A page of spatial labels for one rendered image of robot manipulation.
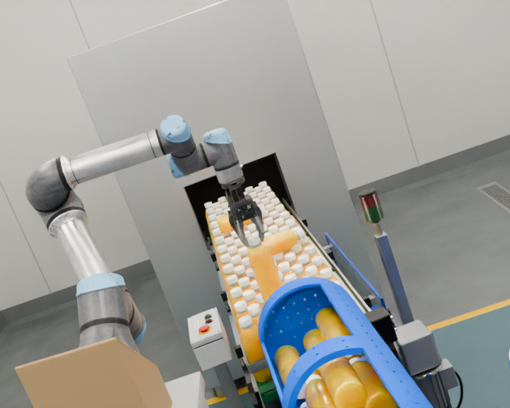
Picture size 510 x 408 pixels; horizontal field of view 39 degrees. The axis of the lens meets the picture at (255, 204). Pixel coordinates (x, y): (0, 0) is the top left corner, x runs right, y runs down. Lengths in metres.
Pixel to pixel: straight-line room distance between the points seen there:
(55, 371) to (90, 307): 0.19
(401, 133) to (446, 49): 0.78
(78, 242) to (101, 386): 0.52
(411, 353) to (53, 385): 1.14
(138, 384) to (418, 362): 1.02
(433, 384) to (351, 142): 4.13
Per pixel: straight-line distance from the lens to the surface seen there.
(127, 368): 1.61
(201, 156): 2.06
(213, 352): 2.22
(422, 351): 2.34
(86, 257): 1.99
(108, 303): 1.75
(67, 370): 1.64
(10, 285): 6.86
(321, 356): 1.58
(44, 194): 2.02
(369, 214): 2.44
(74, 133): 6.35
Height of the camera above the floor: 1.98
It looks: 15 degrees down
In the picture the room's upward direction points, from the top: 20 degrees counter-clockwise
